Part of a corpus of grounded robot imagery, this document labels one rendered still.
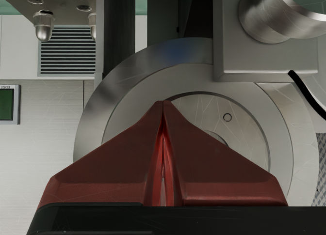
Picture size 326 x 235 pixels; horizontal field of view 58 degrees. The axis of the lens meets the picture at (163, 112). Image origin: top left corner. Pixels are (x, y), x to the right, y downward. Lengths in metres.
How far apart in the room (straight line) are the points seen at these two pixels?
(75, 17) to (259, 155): 0.46
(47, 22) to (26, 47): 2.68
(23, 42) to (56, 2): 2.75
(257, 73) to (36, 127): 0.45
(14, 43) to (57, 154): 2.80
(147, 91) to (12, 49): 3.13
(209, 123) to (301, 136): 0.06
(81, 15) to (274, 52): 0.43
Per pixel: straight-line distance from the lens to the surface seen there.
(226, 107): 0.16
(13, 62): 3.26
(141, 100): 0.18
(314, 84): 0.21
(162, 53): 0.18
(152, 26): 0.55
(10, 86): 0.57
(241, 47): 0.16
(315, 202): 0.43
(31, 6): 0.55
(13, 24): 3.36
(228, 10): 0.16
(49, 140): 0.54
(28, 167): 0.56
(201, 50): 0.19
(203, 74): 0.18
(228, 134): 0.16
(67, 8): 0.54
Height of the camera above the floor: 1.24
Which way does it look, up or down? 4 degrees down
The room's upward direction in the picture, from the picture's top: 180 degrees clockwise
